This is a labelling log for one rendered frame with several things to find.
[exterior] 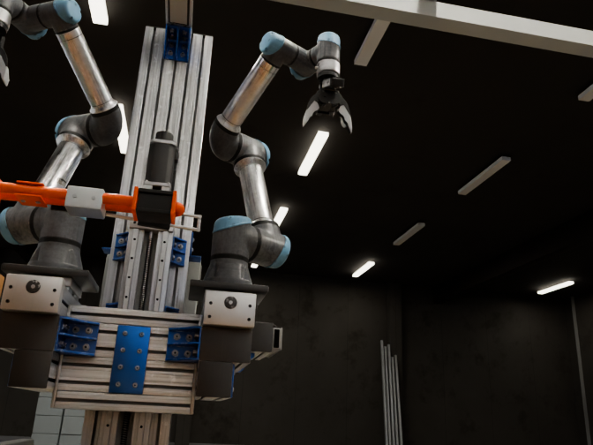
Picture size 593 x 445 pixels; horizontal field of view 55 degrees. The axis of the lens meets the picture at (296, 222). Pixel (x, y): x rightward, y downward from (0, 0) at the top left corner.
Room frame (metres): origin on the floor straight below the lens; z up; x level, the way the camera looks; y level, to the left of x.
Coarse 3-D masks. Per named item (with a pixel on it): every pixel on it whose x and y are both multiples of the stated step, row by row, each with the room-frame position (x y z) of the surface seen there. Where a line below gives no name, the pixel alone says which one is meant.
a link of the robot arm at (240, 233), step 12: (228, 216) 1.64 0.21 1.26; (240, 216) 1.64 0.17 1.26; (216, 228) 1.65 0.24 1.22; (228, 228) 1.63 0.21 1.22; (240, 228) 1.64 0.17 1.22; (252, 228) 1.69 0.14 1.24; (216, 240) 1.65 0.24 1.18; (228, 240) 1.63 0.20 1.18; (240, 240) 1.64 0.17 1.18; (252, 240) 1.67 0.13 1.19; (216, 252) 1.64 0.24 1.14; (228, 252) 1.63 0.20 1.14; (240, 252) 1.64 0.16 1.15; (252, 252) 1.69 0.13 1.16
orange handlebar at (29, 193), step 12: (0, 192) 1.03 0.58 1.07; (12, 192) 1.03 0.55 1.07; (24, 192) 1.03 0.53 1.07; (36, 192) 1.03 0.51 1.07; (48, 192) 1.04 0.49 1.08; (60, 192) 1.04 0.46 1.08; (24, 204) 1.08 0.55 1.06; (36, 204) 1.08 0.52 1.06; (48, 204) 1.08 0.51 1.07; (60, 204) 1.08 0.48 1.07; (108, 204) 1.09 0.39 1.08; (120, 204) 1.07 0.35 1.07; (180, 204) 1.09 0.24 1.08
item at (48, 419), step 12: (48, 396) 8.18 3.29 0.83; (36, 408) 8.16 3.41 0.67; (48, 408) 8.18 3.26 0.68; (36, 420) 8.17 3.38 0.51; (48, 420) 8.19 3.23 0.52; (60, 420) 8.21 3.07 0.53; (72, 420) 8.23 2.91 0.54; (36, 432) 8.17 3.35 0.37; (48, 432) 8.19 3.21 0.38; (60, 432) 8.27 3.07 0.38; (72, 432) 8.23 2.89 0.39; (36, 444) 8.17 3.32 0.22; (48, 444) 8.19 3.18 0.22; (60, 444) 8.22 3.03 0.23; (72, 444) 8.24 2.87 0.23
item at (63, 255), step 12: (48, 240) 1.54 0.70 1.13; (60, 240) 1.55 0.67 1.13; (72, 240) 1.57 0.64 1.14; (36, 252) 1.55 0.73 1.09; (48, 252) 1.53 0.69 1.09; (60, 252) 1.54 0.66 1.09; (72, 252) 1.57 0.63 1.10; (36, 264) 1.53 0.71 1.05; (48, 264) 1.52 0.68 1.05; (60, 264) 1.53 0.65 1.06; (72, 264) 1.57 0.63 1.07
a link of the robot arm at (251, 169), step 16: (240, 144) 1.80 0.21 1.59; (256, 144) 1.85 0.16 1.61; (240, 160) 1.83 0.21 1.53; (256, 160) 1.83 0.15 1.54; (240, 176) 1.85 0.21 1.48; (256, 176) 1.81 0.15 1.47; (256, 192) 1.79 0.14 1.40; (256, 208) 1.77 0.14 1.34; (256, 224) 1.74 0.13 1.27; (272, 224) 1.75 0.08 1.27; (272, 240) 1.72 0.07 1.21; (288, 240) 1.77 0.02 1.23; (256, 256) 1.71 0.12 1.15; (272, 256) 1.74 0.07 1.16
